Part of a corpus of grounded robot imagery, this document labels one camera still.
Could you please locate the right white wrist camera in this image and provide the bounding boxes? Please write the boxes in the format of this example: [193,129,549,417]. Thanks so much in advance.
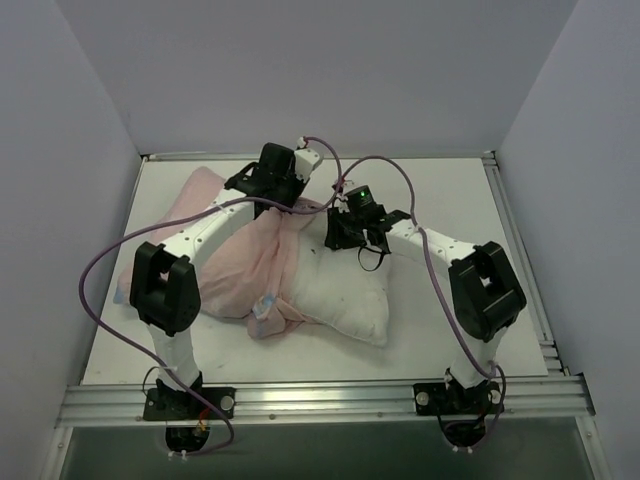
[331,180,352,212]

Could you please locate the aluminium right side rail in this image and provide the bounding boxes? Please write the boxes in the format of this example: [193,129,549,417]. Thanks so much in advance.
[482,151,570,376]

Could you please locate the white pillow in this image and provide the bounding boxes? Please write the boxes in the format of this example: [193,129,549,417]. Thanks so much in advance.
[288,214,392,347]

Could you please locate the aluminium rail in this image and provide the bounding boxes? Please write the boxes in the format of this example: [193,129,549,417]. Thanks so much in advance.
[57,376,595,427]
[144,151,497,165]
[482,151,570,376]

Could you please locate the blue and pink pillowcase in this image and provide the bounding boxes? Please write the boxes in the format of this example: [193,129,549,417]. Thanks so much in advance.
[114,167,326,341]

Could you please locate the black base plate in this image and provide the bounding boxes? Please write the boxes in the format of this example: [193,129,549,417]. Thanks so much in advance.
[142,387,236,421]
[412,381,504,416]

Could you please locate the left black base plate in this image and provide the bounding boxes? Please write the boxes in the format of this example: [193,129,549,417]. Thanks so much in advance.
[142,387,236,421]

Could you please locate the aluminium front rail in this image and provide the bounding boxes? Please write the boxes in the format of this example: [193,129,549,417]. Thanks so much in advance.
[57,376,595,427]

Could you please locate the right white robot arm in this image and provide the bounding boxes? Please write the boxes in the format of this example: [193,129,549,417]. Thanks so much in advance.
[325,186,527,413]

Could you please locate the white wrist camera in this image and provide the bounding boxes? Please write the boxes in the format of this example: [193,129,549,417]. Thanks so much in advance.
[294,147,324,184]
[331,180,352,212]

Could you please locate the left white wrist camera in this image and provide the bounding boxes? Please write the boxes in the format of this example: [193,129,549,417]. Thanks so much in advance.
[294,147,324,184]

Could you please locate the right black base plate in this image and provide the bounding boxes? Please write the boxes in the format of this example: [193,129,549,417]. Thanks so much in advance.
[412,381,504,416]

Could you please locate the aluminium back rail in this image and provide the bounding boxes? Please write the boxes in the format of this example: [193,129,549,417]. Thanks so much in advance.
[144,151,497,165]

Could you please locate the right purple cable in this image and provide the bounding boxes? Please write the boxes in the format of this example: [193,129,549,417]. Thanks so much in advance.
[339,156,507,441]

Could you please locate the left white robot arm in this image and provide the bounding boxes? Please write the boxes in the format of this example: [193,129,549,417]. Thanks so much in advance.
[129,143,323,419]

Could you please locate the short black cable loop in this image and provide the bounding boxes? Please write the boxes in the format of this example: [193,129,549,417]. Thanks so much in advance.
[357,234,394,274]

